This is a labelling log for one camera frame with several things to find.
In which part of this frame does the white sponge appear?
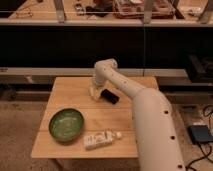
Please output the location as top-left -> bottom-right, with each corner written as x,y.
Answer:
89,87 -> 101,100

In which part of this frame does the white plastic bottle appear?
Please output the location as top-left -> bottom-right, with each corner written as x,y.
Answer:
83,131 -> 122,150

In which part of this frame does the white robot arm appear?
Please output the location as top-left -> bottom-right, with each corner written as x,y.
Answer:
90,59 -> 186,171

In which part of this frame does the black phone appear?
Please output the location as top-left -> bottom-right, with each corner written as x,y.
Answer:
101,89 -> 119,104

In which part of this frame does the wooden table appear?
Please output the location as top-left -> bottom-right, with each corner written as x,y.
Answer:
31,76 -> 160,160

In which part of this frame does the green bowl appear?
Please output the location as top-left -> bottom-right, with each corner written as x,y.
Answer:
48,108 -> 84,143

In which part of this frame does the black device on shelf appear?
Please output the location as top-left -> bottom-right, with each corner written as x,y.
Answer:
86,5 -> 112,17

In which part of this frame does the red tray on shelf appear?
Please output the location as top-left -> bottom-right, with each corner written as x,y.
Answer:
113,0 -> 175,19

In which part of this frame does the black equipment at right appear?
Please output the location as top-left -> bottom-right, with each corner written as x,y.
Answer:
185,55 -> 213,83

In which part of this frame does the blue box on floor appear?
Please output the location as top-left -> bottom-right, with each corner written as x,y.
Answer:
187,125 -> 213,144

